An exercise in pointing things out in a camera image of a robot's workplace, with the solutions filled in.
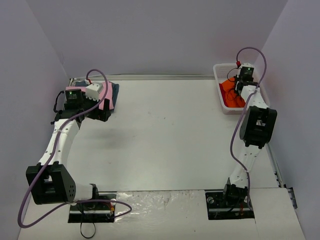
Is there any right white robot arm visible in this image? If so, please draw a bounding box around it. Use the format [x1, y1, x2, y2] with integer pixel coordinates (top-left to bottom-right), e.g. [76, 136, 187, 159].
[221, 62, 278, 207]

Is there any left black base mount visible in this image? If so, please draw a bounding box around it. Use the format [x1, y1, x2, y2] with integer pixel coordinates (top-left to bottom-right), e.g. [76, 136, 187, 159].
[67, 202, 116, 223]

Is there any thin black cable loop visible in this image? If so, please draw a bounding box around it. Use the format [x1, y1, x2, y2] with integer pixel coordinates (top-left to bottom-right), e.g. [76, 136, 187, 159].
[79, 209, 96, 238]

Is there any orange t shirt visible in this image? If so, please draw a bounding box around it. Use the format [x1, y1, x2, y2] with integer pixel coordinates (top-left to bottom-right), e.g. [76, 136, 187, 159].
[219, 77, 245, 108]

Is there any pink folded t shirt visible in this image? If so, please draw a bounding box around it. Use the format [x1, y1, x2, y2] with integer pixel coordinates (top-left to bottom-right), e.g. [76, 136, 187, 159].
[65, 81, 113, 111]

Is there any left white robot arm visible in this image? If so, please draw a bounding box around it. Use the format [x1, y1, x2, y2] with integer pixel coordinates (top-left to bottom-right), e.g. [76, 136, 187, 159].
[26, 87, 111, 209]

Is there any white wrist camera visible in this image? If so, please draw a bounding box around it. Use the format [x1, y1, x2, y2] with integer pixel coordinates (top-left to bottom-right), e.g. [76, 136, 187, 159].
[236, 60, 252, 70]
[85, 83, 104, 102]

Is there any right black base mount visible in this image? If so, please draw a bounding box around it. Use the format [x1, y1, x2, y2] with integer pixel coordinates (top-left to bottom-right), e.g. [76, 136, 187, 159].
[205, 190, 255, 221]

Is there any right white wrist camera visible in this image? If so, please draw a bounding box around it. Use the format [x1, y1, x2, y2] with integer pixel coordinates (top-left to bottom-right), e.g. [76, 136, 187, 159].
[236, 60, 252, 70]

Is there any dark blue folded t shirt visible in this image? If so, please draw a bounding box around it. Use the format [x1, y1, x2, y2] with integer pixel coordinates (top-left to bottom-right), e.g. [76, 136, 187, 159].
[74, 80, 120, 112]

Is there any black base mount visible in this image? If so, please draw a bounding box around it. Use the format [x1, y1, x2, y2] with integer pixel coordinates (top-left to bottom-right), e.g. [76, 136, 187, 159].
[205, 190, 255, 221]
[67, 202, 116, 223]

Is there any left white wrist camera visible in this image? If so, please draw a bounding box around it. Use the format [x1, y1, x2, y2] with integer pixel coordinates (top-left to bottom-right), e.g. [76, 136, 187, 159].
[85, 83, 104, 102]

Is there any white plastic basket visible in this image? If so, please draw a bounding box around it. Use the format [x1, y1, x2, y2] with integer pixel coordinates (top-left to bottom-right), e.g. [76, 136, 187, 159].
[212, 63, 271, 115]

